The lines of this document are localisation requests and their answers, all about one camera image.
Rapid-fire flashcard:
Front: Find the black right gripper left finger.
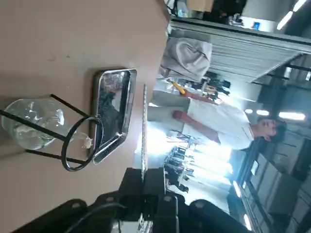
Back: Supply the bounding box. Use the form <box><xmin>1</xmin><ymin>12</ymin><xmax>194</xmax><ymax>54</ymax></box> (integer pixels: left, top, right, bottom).
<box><xmin>14</xmin><ymin>167</ymin><xmax>144</xmax><ymax>233</ymax></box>

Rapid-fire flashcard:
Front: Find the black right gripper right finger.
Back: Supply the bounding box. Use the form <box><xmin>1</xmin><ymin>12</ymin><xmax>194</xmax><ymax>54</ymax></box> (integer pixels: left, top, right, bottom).
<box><xmin>142</xmin><ymin>166</ymin><xmax>246</xmax><ymax>233</ymax></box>

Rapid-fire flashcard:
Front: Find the black wire tripod stand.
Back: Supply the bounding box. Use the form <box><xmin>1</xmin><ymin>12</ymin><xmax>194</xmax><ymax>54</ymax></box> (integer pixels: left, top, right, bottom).
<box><xmin>0</xmin><ymin>93</ymin><xmax>105</xmax><ymax>172</ymax></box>

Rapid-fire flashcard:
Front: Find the wire gauze with ceramic disc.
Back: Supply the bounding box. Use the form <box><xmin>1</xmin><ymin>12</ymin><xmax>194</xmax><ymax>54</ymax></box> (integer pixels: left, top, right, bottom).
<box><xmin>140</xmin><ymin>83</ymin><xmax>150</xmax><ymax>176</ymax></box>

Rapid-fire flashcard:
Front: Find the steel tray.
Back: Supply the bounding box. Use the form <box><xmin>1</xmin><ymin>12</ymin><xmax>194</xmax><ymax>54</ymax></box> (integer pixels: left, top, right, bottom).
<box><xmin>91</xmin><ymin>67</ymin><xmax>138</xmax><ymax>165</ymax></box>

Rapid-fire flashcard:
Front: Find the person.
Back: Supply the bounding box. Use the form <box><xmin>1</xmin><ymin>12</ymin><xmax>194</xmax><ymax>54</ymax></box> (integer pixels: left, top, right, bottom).
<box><xmin>145</xmin><ymin>93</ymin><xmax>288</xmax><ymax>151</ymax></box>

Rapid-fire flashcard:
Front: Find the yellow handheld tool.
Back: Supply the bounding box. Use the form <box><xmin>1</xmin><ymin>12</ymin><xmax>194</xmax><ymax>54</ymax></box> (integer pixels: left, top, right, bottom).
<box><xmin>171</xmin><ymin>81</ymin><xmax>187</xmax><ymax>96</ymax></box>

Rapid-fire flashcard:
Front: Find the grey cloth cover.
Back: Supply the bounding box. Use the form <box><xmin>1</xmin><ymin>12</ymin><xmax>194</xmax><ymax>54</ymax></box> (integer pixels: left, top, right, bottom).
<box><xmin>160</xmin><ymin>35</ymin><xmax>213</xmax><ymax>81</ymax></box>

